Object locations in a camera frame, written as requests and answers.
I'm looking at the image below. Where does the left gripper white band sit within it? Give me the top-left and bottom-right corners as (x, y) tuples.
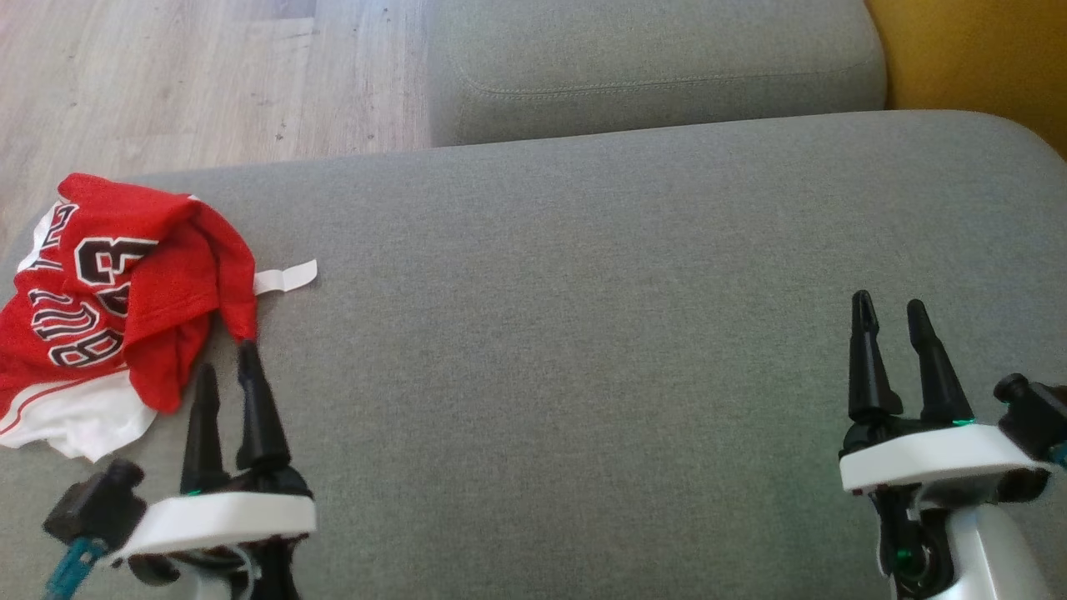
(108, 340), (318, 600)

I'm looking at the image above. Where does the red and white basketball jersey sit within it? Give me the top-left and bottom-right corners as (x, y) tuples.
(0, 172), (258, 462)

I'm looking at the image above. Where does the large grey sofa seat cushion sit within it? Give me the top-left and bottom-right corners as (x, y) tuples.
(0, 110), (1067, 600)

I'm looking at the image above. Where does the left teal cable connector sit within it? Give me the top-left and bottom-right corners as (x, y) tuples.
(46, 537), (107, 600)

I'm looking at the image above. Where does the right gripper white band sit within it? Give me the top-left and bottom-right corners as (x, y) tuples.
(839, 290), (1053, 599)

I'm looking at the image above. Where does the yellow sofa back cushion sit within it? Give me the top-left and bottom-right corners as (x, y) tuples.
(864, 0), (1067, 159)

